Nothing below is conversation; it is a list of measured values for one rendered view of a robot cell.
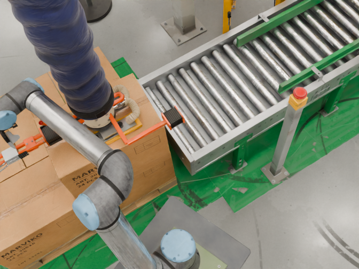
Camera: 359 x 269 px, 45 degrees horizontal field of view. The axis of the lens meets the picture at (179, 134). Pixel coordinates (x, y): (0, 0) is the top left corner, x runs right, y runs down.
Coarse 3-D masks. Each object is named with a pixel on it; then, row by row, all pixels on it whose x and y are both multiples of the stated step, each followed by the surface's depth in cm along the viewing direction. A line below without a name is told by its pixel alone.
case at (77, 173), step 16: (128, 80) 242; (144, 96) 236; (128, 112) 232; (144, 112) 231; (144, 128) 227; (160, 128) 226; (64, 144) 226; (112, 144) 224; (144, 144) 232; (160, 144) 241; (64, 160) 221; (80, 160) 221; (144, 160) 247; (160, 160) 257; (64, 176) 218; (80, 176) 226; (96, 176) 234; (80, 192) 240
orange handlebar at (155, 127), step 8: (120, 96) 221; (80, 120) 215; (112, 120) 214; (120, 128) 212; (152, 128) 210; (32, 136) 213; (40, 136) 213; (120, 136) 210; (136, 136) 209; (144, 136) 210; (24, 144) 212; (32, 144) 210; (40, 144) 211; (128, 144) 208
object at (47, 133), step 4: (40, 128) 214; (44, 128) 214; (48, 128) 214; (44, 132) 213; (48, 132) 212; (52, 132) 212; (44, 136) 212; (48, 136) 212; (52, 136) 211; (56, 136) 210; (44, 140) 209; (48, 140) 210; (52, 140) 211; (56, 140) 213; (48, 144) 213; (52, 144) 213
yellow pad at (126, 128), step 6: (120, 120) 227; (138, 120) 227; (120, 126) 223; (126, 126) 225; (132, 126) 225; (138, 126) 225; (96, 132) 225; (126, 132) 224; (102, 138) 223; (108, 138) 222; (114, 138) 223; (108, 144) 223
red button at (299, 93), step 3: (300, 87) 221; (294, 90) 221; (297, 90) 220; (300, 90) 220; (303, 90) 220; (306, 90) 220; (294, 93) 220; (297, 93) 219; (300, 93) 219; (303, 93) 219; (306, 93) 219; (294, 96) 219; (297, 96) 219; (300, 96) 218; (303, 96) 218; (306, 96) 219; (300, 99) 219
